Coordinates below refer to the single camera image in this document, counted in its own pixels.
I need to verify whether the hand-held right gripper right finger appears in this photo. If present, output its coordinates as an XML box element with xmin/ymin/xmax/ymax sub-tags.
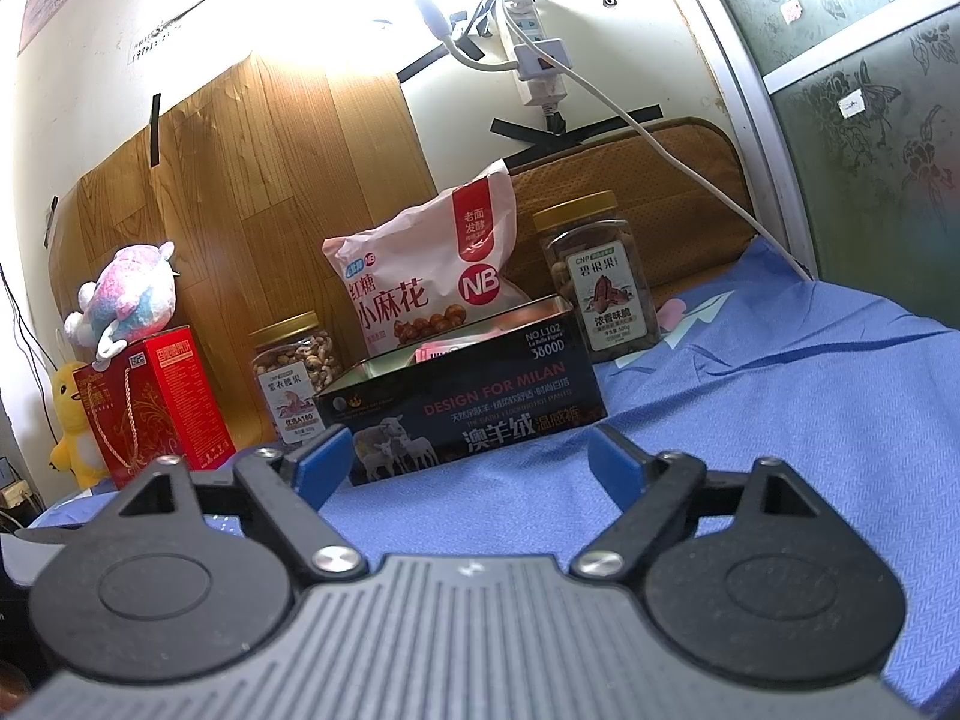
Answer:
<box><xmin>571</xmin><ymin>424</ymin><xmax>822</xmax><ymax>582</ymax></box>

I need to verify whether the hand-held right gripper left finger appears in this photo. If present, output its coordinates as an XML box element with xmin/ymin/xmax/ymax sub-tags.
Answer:
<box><xmin>112</xmin><ymin>424</ymin><xmax>370</xmax><ymax>578</ymax></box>

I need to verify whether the cashew nut jar gold lid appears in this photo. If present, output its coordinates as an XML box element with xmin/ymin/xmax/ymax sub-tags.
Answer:
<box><xmin>250</xmin><ymin>313</ymin><xmax>346</xmax><ymax>445</ymax></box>

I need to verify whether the blue bedsheet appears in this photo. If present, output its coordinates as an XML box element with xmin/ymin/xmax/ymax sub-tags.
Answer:
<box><xmin>30</xmin><ymin>236</ymin><xmax>960</xmax><ymax>720</ymax></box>

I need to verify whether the red gift box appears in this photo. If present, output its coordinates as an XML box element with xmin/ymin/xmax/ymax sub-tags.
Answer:
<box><xmin>73</xmin><ymin>324</ymin><xmax>237</xmax><ymax>488</ymax></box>

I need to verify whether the pecan nut jar gold lid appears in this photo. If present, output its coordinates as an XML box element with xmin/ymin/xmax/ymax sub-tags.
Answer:
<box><xmin>532</xmin><ymin>191</ymin><xmax>662</xmax><ymax>362</ymax></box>

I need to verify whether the pink snack bag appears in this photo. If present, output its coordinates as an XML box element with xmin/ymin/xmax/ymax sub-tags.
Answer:
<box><xmin>322</xmin><ymin>159</ymin><xmax>537</xmax><ymax>359</ymax></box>

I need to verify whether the brown cushion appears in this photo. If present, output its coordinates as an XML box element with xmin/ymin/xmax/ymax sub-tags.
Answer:
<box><xmin>506</xmin><ymin>116</ymin><xmax>755</xmax><ymax>308</ymax></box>

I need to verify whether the pink blue plush toy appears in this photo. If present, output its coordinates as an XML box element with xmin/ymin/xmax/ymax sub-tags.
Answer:
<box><xmin>64</xmin><ymin>241</ymin><xmax>182</xmax><ymax>361</ymax></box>

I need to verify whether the yellow plush toy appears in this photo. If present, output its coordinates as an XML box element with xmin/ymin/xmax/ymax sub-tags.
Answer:
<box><xmin>49</xmin><ymin>361</ymin><xmax>110</xmax><ymax>488</ymax></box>

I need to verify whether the wood grain panel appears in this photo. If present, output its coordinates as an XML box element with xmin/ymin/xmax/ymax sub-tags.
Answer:
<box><xmin>49</xmin><ymin>52</ymin><xmax>440</xmax><ymax>458</ymax></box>

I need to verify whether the black tape cross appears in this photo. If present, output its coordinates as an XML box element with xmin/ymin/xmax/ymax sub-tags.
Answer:
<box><xmin>490</xmin><ymin>106</ymin><xmax>665</xmax><ymax>166</ymax></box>

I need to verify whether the frosted floral glass door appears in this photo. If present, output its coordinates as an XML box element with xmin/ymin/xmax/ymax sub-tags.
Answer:
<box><xmin>686</xmin><ymin>0</ymin><xmax>960</xmax><ymax>331</ymax></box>

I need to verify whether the white power strip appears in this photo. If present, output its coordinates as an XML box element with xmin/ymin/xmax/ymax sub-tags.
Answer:
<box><xmin>501</xmin><ymin>0</ymin><xmax>569</xmax><ymax>110</ymax></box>

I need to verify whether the long white cable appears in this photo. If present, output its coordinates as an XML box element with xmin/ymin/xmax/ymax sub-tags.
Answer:
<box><xmin>555</xmin><ymin>52</ymin><xmax>815</xmax><ymax>282</ymax></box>

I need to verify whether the white charger cable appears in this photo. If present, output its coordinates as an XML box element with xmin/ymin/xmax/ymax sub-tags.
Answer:
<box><xmin>416</xmin><ymin>0</ymin><xmax>518</xmax><ymax>74</ymax></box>

